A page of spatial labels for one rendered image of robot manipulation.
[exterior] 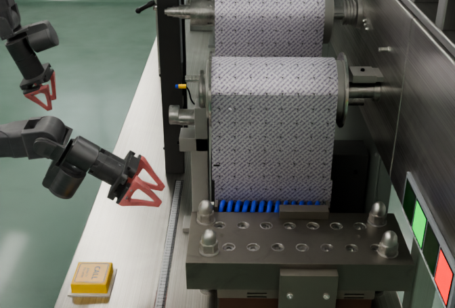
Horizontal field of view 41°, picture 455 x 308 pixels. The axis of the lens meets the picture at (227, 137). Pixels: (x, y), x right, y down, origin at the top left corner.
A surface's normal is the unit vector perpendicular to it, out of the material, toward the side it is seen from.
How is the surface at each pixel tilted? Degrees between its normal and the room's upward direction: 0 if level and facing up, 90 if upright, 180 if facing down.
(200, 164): 90
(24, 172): 0
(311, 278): 90
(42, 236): 0
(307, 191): 90
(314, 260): 0
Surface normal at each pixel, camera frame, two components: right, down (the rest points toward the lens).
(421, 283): -0.01, 0.45
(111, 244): 0.00, -0.89
